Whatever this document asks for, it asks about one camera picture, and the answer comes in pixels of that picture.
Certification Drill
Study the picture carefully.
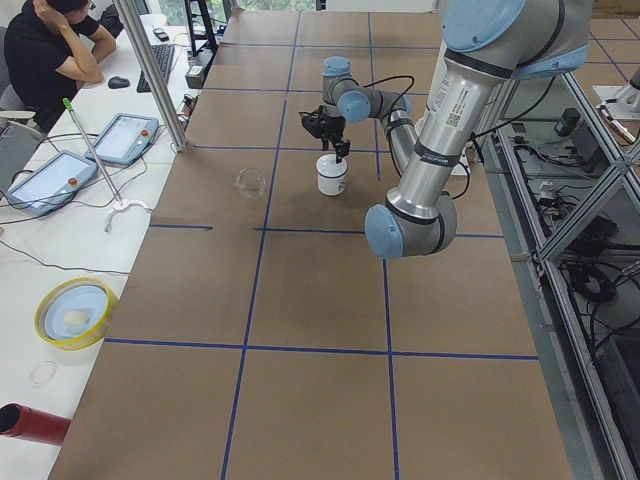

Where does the far blue teach pendant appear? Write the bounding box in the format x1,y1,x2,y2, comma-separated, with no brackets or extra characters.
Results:
92,113,159,167

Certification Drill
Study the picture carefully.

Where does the black computer box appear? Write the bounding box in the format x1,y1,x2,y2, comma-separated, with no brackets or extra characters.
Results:
185,49,214,90

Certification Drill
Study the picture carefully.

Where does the black keyboard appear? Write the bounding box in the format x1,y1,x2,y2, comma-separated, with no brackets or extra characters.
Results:
135,43,177,94

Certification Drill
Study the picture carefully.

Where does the aluminium frame post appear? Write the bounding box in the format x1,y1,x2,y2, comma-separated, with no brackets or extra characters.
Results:
113,0,188,152

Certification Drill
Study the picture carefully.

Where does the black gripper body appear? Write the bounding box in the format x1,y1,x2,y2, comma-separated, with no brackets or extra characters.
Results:
298,105,345,150

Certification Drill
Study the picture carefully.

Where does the seated person black shirt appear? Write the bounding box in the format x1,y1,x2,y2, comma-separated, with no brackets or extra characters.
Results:
4,0,116,133

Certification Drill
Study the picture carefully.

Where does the blue teach pendant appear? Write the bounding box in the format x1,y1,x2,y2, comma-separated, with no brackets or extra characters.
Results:
7,150,98,216
92,113,159,167

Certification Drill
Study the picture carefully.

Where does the near blue teach pendant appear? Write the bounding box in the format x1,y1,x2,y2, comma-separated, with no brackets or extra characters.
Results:
7,150,98,216

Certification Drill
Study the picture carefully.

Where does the reacher grabber stick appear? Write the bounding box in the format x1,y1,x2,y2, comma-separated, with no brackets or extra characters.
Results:
62,97,152,233

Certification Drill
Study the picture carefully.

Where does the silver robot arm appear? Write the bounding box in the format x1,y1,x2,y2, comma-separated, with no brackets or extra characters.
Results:
299,56,418,174
365,0,593,259

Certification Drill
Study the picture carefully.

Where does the red cylinder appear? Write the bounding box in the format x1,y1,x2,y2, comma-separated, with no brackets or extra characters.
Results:
1,403,71,446

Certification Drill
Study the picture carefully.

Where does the white enamel cup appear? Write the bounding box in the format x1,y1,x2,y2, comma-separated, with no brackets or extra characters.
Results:
315,154,348,196

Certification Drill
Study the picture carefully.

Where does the black computer mouse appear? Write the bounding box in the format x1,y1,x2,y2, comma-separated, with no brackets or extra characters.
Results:
107,76,130,89

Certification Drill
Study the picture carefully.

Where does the yellow tape roll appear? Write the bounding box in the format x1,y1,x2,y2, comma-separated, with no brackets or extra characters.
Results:
34,277,119,351

